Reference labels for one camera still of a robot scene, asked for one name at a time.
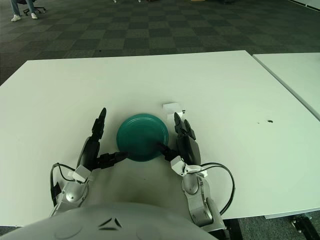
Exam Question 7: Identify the green round plate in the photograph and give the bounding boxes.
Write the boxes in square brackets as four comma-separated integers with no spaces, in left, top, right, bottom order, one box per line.
[116,113,170,163]

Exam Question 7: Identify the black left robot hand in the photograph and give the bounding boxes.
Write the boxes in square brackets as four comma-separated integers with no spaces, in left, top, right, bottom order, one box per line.
[76,107,130,173]

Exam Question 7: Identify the white charger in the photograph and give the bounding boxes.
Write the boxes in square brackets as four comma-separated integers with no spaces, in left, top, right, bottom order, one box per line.
[162,101,186,124]

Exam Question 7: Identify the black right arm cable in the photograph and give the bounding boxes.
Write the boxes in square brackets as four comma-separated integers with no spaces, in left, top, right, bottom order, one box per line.
[186,162,236,214]

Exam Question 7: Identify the adjacent white table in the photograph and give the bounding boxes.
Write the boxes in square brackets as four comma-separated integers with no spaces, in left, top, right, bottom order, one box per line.
[252,52,320,121]

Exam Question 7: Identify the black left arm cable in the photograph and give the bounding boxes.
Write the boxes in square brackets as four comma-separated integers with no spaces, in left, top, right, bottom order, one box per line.
[49,162,83,208]

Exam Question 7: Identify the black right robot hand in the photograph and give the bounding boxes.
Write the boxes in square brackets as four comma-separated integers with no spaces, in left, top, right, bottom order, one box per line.
[156,111,201,176]

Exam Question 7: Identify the black office chair base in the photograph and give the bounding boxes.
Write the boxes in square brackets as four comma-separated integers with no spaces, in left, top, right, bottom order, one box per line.
[22,6,47,15]

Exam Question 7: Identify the seated person legs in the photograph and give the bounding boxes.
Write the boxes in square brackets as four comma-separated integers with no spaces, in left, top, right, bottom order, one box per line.
[9,0,39,22]

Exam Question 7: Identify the grey robot torso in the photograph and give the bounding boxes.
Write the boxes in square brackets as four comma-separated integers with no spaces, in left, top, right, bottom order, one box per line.
[0,201,213,240]

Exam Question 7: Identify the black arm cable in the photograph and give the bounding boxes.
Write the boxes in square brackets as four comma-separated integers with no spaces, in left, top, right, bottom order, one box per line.
[49,162,83,208]
[186,162,236,214]

